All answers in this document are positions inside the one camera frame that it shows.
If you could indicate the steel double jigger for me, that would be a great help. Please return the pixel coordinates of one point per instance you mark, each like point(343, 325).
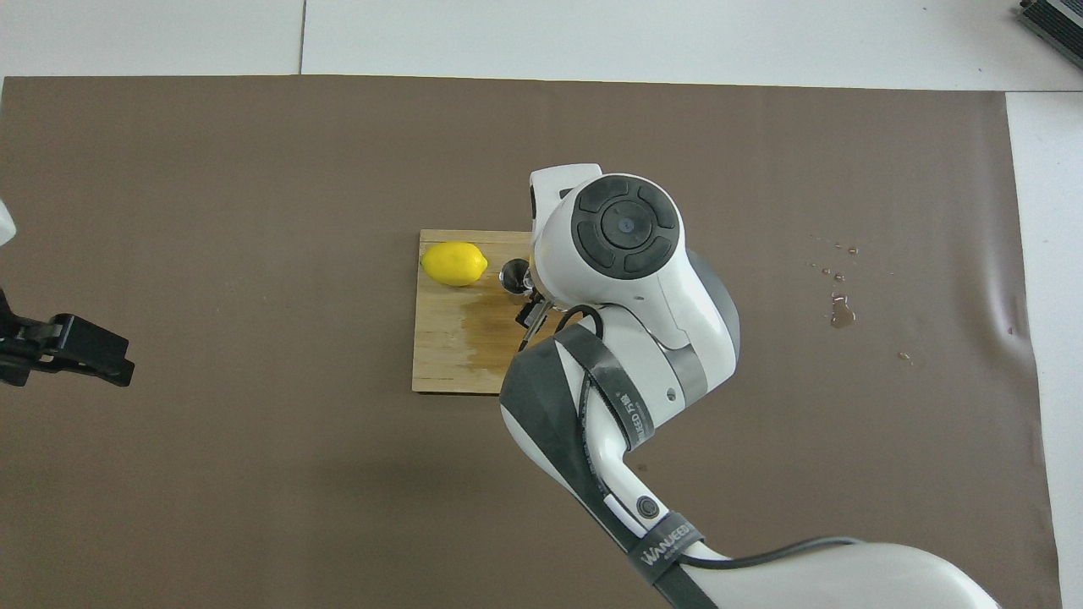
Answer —
point(512, 275)

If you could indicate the brown paper table mat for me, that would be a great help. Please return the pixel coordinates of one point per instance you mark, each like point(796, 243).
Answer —
point(254, 507)

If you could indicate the grey ribbed metal device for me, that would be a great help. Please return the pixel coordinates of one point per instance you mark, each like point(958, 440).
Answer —
point(1058, 21)

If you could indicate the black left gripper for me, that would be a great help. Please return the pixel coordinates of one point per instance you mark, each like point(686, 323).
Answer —
point(21, 351)

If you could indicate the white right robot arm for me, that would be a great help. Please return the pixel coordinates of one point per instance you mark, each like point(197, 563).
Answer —
point(626, 338)

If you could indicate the wooden cutting board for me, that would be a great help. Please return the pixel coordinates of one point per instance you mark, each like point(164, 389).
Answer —
point(448, 338)

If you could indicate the yellow lemon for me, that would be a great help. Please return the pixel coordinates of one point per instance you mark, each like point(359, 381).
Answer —
point(454, 264)

